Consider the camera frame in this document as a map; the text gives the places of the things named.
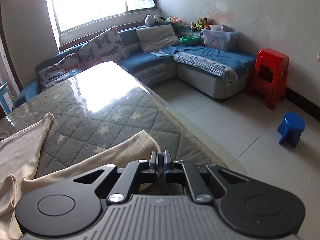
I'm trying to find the blue plastic stool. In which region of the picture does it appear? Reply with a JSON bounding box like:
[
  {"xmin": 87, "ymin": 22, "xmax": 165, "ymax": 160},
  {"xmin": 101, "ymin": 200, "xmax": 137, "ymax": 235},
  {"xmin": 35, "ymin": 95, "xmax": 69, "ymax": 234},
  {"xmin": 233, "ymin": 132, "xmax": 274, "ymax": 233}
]
[{"xmin": 277, "ymin": 112, "xmax": 306, "ymax": 148}]

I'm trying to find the red plastic stool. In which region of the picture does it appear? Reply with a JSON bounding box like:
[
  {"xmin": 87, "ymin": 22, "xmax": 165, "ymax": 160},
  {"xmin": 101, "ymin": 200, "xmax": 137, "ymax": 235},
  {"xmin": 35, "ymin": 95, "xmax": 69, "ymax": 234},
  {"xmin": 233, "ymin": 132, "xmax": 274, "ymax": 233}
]
[{"xmin": 246, "ymin": 49, "xmax": 289, "ymax": 110}]

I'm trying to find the green and orange toy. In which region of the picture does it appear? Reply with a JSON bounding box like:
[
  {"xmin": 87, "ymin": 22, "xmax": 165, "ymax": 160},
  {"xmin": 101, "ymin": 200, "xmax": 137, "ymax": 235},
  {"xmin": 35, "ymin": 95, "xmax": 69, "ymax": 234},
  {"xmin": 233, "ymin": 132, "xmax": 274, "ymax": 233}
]
[{"xmin": 164, "ymin": 16, "xmax": 190, "ymax": 28}]

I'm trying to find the clear plastic storage box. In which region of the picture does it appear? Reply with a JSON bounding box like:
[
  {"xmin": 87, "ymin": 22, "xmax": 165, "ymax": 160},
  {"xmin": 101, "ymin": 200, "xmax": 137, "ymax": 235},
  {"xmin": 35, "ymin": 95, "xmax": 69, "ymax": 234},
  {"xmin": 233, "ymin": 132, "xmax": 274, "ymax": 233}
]
[{"xmin": 201, "ymin": 24, "xmax": 238, "ymax": 51}]

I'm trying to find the large butterfly print cushion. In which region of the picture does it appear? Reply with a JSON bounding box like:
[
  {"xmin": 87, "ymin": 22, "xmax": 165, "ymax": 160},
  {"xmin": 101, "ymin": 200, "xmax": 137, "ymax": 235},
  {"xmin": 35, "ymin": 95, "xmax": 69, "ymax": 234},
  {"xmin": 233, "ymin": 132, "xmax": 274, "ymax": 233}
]
[{"xmin": 77, "ymin": 26, "xmax": 130, "ymax": 69}]

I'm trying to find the blue corner sofa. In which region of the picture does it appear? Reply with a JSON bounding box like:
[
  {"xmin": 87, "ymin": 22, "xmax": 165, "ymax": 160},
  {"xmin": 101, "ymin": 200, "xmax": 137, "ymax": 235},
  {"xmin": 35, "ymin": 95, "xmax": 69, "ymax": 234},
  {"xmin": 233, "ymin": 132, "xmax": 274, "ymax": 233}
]
[{"xmin": 12, "ymin": 22, "xmax": 257, "ymax": 110}]

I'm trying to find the small butterfly print cushion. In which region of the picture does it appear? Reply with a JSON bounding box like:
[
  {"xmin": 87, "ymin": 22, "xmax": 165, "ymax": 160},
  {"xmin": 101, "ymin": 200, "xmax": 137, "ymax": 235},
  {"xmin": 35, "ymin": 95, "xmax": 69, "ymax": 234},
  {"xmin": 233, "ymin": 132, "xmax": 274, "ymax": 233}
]
[{"xmin": 38, "ymin": 53, "xmax": 82, "ymax": 88}]

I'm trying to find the window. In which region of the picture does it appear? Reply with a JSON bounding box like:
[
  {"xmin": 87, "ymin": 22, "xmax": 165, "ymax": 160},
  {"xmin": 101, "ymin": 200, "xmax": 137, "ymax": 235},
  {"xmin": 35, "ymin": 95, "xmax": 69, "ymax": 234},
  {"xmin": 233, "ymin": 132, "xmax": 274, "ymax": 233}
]
[{"xmin": 45, "ymin": 0, "xmax": 162, "ymax": 36}]

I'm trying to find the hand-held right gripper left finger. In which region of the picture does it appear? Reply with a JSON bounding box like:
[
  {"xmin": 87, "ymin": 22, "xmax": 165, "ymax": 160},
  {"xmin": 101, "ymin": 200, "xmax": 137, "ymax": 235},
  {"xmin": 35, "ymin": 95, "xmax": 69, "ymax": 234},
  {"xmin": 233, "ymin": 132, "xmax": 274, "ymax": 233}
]
[{"xmin": 73, "ymin": 150, "xmax": 159, "ymax": 203}]

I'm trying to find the blue sofa cover cloth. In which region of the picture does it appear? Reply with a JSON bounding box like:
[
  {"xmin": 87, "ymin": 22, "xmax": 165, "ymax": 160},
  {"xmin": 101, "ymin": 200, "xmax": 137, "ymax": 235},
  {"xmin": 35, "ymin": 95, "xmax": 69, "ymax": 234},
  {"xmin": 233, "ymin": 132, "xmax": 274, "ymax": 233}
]
[{"xmin": 151, "ymin": 44, "xmax": 256, "ymax": 68}]

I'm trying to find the plain grey cushion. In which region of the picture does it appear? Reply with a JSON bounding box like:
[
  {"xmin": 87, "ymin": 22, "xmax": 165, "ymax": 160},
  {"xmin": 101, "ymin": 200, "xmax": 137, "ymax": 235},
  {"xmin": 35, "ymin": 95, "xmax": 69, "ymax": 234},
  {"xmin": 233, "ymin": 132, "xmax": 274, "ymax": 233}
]
[{"xmin": 136, "ymin": 24, "xmax": 181, "ymax": 53}]

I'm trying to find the brown plush toy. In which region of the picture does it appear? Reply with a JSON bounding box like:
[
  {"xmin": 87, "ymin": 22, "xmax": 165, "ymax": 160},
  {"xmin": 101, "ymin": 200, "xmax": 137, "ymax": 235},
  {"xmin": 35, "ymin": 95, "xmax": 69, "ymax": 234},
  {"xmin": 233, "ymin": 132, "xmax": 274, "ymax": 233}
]
[{"xmin": 190, "ymin": 17, "xmax": 211, "ymax": 32}]

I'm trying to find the blue and white shelf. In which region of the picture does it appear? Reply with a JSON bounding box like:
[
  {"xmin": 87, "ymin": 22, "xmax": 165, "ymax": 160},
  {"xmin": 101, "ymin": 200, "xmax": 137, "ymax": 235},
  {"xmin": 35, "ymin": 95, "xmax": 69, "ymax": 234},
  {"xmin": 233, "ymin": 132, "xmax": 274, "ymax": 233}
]
[{"xmin": 0, "ymin": 82, "xmax": 16, "ymax": 117}]

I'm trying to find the grey quilted star table mat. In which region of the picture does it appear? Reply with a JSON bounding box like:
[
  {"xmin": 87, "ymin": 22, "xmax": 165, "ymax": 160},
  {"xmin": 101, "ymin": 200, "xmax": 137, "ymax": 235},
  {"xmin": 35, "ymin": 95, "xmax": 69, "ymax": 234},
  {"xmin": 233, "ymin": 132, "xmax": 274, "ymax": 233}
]
[{"xmin": 5, "ymin": 61, "xmax": 227, "ymax": 180}]

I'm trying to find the white plush toy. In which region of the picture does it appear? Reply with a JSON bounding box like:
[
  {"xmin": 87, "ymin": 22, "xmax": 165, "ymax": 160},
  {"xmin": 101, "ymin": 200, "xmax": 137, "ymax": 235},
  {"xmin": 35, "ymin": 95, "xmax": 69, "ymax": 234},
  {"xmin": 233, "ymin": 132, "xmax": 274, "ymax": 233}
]
[{"xmin": 144, "ymin": 14, "xmax": 163, "ymax": 26}]

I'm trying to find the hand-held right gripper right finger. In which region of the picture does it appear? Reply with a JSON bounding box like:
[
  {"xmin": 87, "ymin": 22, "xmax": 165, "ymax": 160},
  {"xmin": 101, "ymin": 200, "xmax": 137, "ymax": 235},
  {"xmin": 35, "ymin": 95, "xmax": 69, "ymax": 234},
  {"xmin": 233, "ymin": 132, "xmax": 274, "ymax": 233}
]
[{"xmin": 163, "ymin": 150, "xmax": 250, "ymax": 202}]

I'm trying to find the green round bowl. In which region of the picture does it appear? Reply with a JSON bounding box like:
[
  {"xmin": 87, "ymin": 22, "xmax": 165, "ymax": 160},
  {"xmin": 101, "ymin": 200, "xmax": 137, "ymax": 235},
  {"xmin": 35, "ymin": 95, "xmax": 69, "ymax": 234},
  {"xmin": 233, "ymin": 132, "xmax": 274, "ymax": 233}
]
[{"xmin": 180, "ymin": 36, "xmax": 200, "ymax": 46}]

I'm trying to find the beige garment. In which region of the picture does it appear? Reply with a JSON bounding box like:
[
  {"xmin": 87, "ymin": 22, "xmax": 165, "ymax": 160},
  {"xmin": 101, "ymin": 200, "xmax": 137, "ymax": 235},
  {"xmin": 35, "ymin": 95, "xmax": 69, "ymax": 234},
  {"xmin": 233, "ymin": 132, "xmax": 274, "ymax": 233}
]
[{"xmin": 0, "ymin": 113, "xmax": 161, "ymax": 227}]

